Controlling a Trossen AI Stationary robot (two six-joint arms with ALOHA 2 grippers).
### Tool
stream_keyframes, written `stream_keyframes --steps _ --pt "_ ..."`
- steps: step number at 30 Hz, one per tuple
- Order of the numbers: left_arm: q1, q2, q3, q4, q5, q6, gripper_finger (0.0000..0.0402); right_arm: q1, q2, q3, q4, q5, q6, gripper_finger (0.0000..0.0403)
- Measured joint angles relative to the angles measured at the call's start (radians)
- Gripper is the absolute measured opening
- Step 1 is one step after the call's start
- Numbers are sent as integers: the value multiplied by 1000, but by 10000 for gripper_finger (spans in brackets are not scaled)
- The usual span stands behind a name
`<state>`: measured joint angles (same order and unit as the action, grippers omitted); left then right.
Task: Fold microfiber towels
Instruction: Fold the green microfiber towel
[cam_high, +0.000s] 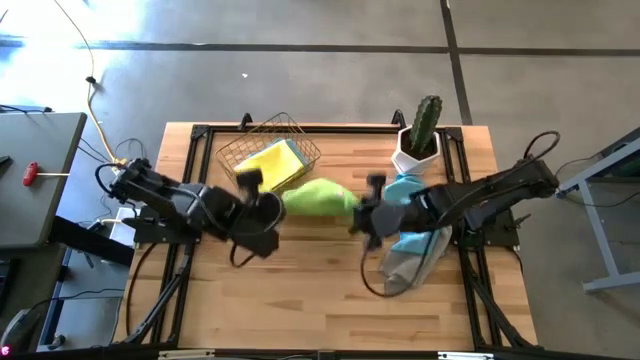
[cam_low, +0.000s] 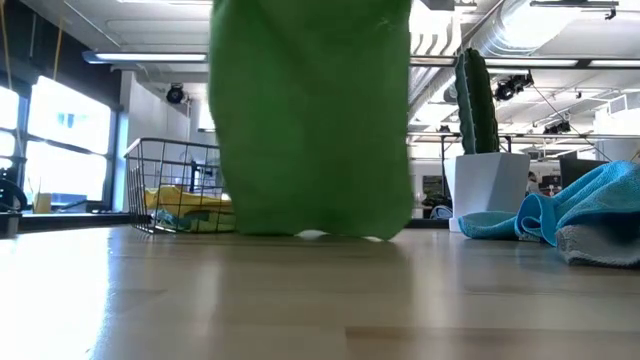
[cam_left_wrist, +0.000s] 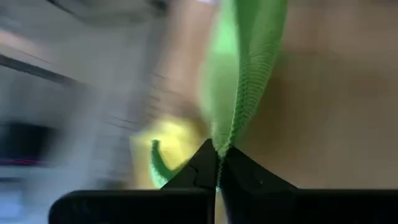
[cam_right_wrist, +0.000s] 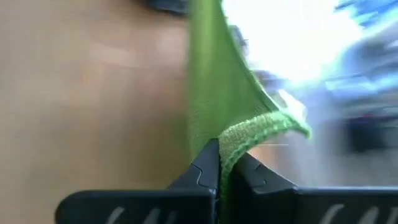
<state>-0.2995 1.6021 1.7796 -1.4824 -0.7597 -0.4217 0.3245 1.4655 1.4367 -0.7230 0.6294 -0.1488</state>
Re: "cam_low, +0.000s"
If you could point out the black ceiling spotlight cluster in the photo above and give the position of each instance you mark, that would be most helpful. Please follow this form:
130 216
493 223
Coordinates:
556 128
512 86

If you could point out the silver ventilation duct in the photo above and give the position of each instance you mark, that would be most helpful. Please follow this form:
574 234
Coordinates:
525 25

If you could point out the black monitor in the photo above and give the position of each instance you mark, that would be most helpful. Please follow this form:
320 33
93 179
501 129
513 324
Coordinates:
580 172

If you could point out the yellow container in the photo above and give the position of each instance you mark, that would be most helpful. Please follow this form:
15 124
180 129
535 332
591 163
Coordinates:
42 203

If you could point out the long ceiling light strip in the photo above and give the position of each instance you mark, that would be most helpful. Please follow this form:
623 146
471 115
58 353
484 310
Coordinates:
145 57

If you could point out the green microfiber towel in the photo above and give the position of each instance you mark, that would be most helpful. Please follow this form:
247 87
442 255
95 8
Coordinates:
310 125

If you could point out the blue and white object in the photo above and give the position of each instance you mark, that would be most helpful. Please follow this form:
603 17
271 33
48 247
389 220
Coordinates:
441 212

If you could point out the green cactus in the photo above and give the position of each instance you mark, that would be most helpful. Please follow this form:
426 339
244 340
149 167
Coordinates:
480 105

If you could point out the yellow microfiber towel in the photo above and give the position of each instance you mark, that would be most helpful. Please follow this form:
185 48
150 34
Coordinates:
185 200

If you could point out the person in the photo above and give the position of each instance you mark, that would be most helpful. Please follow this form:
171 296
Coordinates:
532 180

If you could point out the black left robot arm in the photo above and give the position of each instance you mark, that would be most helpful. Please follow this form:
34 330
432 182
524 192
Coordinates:
10 195

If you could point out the white faceted plant pot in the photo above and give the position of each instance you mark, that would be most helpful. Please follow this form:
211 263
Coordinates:
487 190

